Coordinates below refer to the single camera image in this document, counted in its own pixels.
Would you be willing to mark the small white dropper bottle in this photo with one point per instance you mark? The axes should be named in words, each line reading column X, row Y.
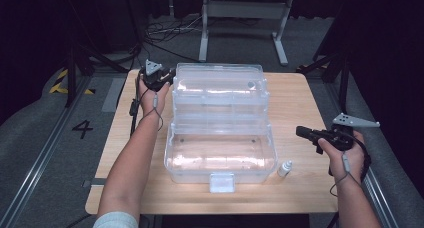
column 285, row 169

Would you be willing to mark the small dark round object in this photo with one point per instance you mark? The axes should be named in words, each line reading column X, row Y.
column 251, row 85

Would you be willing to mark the clear plastic storage box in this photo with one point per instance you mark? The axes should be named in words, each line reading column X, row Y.
column 220, row 148

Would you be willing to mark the person's left hand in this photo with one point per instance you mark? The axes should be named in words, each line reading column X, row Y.
column 150, row 103

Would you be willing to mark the person's right hand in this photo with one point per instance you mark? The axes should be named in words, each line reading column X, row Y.
column 356, row 161

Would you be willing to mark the grey metal stand frame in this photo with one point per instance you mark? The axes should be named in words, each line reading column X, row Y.
column 245, row 9

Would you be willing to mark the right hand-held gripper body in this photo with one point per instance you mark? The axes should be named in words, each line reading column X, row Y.
column 340, row 138

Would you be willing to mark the metal floor rail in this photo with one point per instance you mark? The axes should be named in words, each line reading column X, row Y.
column 40, row 161
column 373, row 188

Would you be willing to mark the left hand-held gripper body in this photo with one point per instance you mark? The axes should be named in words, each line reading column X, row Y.
column 153, row 81

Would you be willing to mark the black tripod stand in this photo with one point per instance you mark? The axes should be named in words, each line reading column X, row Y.
column 71, row 71
column 343, row 74

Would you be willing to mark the light grey sleeve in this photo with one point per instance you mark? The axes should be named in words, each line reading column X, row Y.
column 115, row 220

